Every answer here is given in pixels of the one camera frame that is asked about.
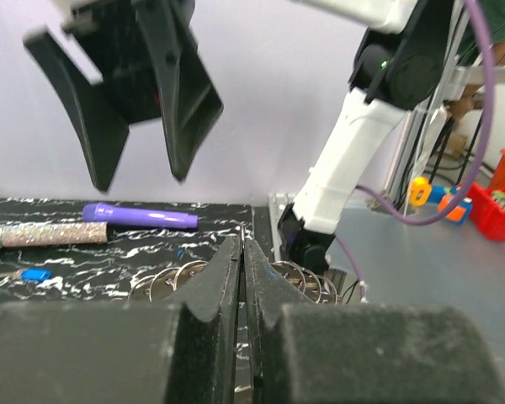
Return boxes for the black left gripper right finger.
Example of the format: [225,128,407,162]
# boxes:
[243,240,320,403]

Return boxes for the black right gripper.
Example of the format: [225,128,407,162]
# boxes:
[23,1,224,193]

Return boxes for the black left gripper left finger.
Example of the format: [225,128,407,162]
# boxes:
[163,236,241,403]

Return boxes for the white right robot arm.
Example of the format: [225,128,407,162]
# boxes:
[23,1,454,274]

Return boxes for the colourful toy blocks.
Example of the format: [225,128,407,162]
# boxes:
[409,177,473,226]

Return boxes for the blue key tag with key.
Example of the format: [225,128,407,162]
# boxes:
[0,268,51,282]

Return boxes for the purple toy microphone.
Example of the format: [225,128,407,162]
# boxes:
[0,203,199,249]

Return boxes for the red plastic bin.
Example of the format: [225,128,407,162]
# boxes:
[466,147,505,243]

